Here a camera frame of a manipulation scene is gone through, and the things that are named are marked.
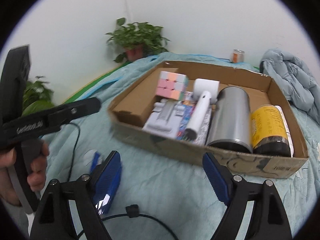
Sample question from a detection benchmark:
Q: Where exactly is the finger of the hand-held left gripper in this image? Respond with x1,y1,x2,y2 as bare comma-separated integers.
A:
47,97,102,128

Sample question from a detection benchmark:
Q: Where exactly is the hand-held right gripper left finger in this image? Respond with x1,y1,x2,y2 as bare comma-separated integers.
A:
30,151,123,240

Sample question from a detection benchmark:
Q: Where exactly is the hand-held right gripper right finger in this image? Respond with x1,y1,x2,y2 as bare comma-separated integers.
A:
202,152,293,240

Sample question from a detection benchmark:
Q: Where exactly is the blue glossy packet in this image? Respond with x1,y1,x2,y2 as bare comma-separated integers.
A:
86,151,123,215

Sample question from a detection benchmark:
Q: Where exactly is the brown cardboard box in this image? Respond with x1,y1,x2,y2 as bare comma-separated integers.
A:
107,60,310,180

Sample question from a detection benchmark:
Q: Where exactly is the colourful printed game box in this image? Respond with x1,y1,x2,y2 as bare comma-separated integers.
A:
175,100,213,145

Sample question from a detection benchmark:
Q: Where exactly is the silver metal can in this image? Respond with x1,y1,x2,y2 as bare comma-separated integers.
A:
207,86,252,153

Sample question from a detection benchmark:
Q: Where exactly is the white smooth handheld device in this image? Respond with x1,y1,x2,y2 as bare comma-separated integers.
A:
184,91,212,137

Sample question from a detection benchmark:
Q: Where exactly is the yellow-labelled jar with black lid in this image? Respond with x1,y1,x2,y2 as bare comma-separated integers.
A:
251,104,292,157

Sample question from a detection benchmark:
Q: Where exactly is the pale grey plastic holder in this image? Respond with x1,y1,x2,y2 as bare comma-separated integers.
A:
142,98,185,138

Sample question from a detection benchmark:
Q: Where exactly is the white spray bottle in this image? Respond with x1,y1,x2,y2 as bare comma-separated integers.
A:
275,106,295,157

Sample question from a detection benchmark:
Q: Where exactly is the white paper roll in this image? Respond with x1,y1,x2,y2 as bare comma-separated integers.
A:
194,78,220,103

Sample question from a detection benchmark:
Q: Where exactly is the pastel puzzle cube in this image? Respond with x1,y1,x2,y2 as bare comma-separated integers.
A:
155,71,189,101

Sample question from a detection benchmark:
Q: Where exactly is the person's left hand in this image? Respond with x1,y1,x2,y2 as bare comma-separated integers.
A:
0,140,50,206

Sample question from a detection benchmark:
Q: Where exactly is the large leafy green plant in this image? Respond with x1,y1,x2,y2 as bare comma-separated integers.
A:
22,76,55,117

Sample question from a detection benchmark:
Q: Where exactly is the green bed sheet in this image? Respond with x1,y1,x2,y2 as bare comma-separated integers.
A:
61,66,125,104

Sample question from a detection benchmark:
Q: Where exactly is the light blue quilted blanket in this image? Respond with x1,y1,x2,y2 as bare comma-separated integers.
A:
7,52,320,240

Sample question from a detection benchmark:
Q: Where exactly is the small potted green plant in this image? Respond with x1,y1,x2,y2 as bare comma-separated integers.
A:
105,17,172,63

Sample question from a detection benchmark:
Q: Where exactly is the small orange-labelled jar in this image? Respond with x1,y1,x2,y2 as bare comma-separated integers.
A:
229,49,246,63

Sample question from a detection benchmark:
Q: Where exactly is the light blue down jacket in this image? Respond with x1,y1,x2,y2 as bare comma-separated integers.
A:
259,48,320,127

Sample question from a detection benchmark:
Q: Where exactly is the black cable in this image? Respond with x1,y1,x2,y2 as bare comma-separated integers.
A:
67,122,177,240

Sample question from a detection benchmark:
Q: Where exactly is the white wall conduit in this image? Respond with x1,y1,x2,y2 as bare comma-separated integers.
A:
122,0,133,24

